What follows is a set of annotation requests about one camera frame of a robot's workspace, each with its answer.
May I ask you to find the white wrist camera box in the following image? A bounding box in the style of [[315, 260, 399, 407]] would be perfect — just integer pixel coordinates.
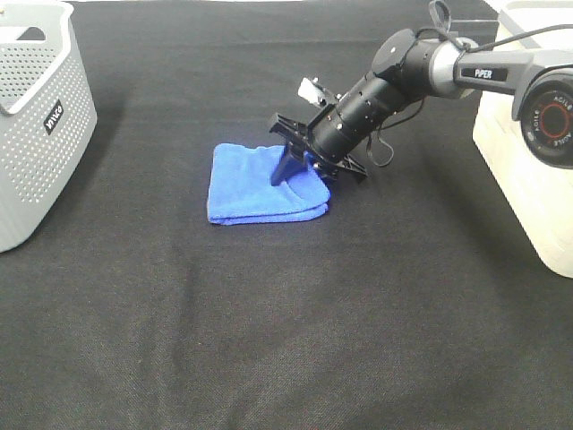
[[297, 77, 338, 108]]

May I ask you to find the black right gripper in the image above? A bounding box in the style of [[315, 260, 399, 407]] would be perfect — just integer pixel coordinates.
[[269, 114, 368, 185]]

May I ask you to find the grey perforated plastic basket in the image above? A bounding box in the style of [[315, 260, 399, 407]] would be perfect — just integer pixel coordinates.
[[1, 1, 98, 251]]

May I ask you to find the black table cloth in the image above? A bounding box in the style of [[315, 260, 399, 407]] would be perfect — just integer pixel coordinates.
[[1, 1, 572, 429]]

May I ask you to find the blue towel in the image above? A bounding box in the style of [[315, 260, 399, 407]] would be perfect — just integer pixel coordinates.
[[207, 143, 330, 226]]

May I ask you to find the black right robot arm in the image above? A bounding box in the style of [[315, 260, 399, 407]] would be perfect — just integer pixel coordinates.
[[270, 27, 572, 185]]

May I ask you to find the white plastic bin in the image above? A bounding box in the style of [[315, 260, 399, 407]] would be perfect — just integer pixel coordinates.
[[473, 1, 572, 278]]

